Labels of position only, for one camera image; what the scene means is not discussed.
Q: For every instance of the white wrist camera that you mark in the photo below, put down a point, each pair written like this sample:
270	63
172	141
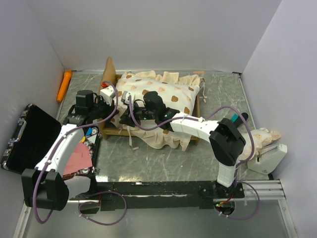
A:
127	97
109	94

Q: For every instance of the pink paper sheets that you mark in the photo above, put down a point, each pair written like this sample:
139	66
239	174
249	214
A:
80	159

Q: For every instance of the aluminium frame rail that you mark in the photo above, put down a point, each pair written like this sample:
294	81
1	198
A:
262	191

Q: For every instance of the orange plastic carrot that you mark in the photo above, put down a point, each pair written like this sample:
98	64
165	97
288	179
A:
64	85

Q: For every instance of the bear print bed mattress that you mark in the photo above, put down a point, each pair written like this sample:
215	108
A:
176	92

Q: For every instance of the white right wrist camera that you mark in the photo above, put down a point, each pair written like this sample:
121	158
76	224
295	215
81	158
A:
127	97

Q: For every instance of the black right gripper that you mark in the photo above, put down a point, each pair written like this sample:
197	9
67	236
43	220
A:
127	119

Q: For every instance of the white lint roller box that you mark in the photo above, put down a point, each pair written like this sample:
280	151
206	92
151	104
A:
267	158

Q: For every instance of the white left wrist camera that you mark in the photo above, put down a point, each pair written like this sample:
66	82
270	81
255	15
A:
109	94

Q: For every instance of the blue round cap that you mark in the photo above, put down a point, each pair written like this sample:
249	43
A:
89	132

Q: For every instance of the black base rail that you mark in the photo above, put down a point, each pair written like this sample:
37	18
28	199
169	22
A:
160	194

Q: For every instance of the small bear print pillow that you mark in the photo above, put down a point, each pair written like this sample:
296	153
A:
261	137

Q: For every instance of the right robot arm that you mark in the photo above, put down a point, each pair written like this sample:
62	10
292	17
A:
226	141

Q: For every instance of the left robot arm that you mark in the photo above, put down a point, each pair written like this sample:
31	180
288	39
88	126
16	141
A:
49	170

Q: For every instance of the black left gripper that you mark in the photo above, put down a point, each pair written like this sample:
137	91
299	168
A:
110	108

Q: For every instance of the black open carrying case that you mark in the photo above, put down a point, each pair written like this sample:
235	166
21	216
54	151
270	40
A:
34	135

